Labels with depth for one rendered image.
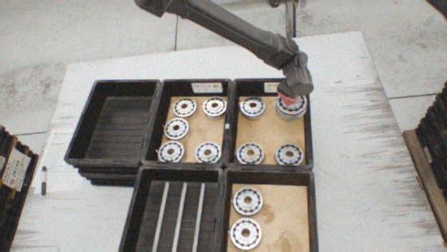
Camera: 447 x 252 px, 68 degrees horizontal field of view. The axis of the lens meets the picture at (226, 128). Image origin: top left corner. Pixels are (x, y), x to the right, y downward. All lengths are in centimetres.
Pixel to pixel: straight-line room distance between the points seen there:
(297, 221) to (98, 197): 81
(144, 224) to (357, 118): 98
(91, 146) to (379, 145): 118
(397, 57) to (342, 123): 143
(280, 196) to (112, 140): 72
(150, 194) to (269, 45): 70
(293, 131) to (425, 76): 164
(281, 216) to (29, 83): 260
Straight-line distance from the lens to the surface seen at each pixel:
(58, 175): 164
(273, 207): 118
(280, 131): 132
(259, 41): 87
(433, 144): 212
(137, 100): 153
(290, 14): 197
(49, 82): 319
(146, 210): 125
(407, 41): 302
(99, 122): 153
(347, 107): 158
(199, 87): 140
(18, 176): 223
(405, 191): 143
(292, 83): 91
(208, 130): 134
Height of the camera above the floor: 194
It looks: 56 degrees down
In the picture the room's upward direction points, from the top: 12 degrees counter-clockwise
